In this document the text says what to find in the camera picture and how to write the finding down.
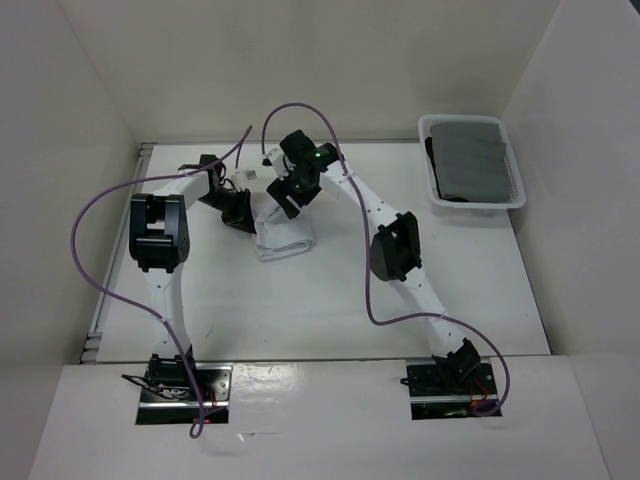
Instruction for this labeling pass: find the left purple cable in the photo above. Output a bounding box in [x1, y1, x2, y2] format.
[70, 124, 254, 438]

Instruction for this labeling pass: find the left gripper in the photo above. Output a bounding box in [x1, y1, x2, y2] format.
[197, 188, 257, 235]

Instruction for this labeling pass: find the white plastic basket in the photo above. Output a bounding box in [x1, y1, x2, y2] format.
[418, 114, 526, 214]

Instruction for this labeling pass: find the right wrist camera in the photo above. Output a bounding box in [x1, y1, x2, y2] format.
[262, 147, 289, 178]

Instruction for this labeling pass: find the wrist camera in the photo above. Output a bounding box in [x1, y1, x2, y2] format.
[262, 147, 289, 178]
[230, 169, 258, 189]

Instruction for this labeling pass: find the black skirt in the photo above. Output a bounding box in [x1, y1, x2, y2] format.
[424, 136, 467, 203]

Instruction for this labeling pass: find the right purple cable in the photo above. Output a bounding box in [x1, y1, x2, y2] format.
[261, 102, 512, 417]

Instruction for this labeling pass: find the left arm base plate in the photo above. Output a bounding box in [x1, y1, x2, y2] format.
[136, 363, 232, 425]

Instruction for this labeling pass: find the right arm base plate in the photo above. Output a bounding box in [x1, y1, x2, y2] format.
[400, 360, 499, 420]

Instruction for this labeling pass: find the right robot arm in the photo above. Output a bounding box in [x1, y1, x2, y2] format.
[262, 130, 481, 393]

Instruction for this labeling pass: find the white skirt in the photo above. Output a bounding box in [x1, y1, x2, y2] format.
[251, 192, 315, 263]

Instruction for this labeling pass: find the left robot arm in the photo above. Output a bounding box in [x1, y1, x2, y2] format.
[129, 154, 256, 400]

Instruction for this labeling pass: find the purple cable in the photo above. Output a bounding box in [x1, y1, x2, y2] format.
[261, 102, 512, 417]
[70, 124, 254, 438]

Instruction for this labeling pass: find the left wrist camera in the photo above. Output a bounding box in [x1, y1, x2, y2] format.
[230, 169, 258, 189]

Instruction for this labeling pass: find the grey skirt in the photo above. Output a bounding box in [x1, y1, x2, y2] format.
[430, 122, 510, 203]

